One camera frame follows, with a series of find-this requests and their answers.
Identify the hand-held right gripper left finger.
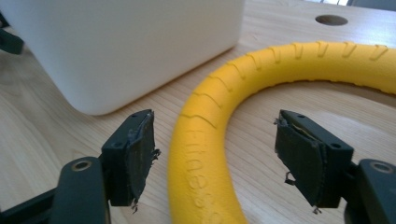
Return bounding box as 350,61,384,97
101,108,162,215

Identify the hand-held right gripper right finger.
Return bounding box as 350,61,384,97
273,109,355,216

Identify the yellow foam ring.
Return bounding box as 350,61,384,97
167,40,396,224

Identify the white plastic bin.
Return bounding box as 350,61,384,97
0,0,246,117

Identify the dark object behind bin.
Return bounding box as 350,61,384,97
0,12,25,56

